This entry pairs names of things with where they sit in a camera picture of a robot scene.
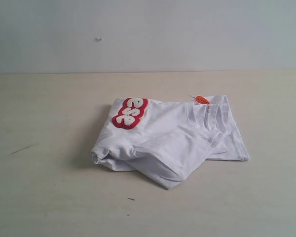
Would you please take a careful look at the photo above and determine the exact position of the orange plastic tag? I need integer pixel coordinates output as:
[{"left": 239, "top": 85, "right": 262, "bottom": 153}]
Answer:
[{"left": 189, "top": 95, "right": 210, "bottom": 105}]

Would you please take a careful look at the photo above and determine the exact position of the white t-shirt red lettering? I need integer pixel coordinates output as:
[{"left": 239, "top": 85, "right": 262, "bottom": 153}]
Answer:
[{"left": 91, "top": 95, "right": 249, "bottom": 189}]

